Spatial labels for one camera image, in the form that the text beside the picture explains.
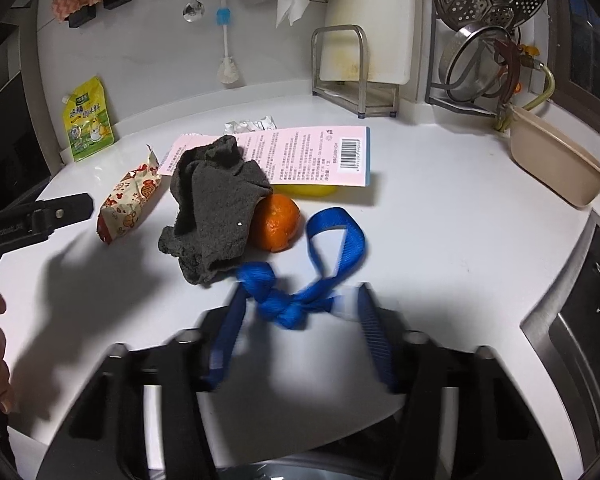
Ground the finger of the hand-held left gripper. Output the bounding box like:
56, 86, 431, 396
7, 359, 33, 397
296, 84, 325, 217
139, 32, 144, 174
30, 193, 95, 235

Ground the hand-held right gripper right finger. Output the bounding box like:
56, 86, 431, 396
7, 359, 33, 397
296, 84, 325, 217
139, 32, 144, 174
351, 282, 573, 480

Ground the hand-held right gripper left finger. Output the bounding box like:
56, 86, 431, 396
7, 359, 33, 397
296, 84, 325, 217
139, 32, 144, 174
35, 287, 251, 480

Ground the red patterned snack packet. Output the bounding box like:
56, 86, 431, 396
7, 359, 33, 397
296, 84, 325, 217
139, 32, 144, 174
96, 144, 161, 246

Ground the blue webbing strap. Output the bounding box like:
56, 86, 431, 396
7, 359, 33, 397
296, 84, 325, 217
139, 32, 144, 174
235, 207, 367, 332

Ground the yellow plastic container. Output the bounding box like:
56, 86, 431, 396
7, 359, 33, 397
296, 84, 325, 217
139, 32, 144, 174
279, 183, 339, 199

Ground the paper wrapper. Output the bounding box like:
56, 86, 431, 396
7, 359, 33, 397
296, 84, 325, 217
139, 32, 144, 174
224, 116, 277, 136

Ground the yellow green spout pouch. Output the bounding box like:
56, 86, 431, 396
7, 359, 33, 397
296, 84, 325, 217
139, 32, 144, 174
61, 76, 117, 163

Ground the dark appliance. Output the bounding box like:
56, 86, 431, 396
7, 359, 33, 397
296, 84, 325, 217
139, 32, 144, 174
0, 5, 56, 211

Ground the orange tangerine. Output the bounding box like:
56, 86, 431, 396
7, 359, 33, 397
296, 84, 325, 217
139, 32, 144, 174
250, 193, 302, 253

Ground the dark grey sock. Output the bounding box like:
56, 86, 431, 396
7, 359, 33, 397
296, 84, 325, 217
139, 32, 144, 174
157, 135, 275, 288

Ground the pink printed card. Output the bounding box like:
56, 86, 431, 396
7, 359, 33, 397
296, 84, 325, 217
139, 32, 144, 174
166, 126, 372, 189

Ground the white dish brush blue grip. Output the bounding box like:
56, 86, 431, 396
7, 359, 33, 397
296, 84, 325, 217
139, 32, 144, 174
215, 0, 242, 86

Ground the grey dish rack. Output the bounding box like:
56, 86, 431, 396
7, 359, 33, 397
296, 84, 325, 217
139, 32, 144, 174
425, 7, 527, 122

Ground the beige plastic basin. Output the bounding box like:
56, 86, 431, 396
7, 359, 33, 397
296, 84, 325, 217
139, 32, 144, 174
509, 105, 600, 208

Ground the metal cutting board rack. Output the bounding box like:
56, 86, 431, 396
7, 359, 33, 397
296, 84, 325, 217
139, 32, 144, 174
310, 26, 400, 120

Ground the white cutting board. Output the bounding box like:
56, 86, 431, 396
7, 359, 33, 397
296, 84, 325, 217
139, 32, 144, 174
316, 0, 421, 86

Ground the dark window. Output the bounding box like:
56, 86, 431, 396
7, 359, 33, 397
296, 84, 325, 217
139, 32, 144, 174
550, 0, 600, 108

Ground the yellow green gas hose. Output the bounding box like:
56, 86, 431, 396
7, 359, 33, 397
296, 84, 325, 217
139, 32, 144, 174
495, 62, 556, 133

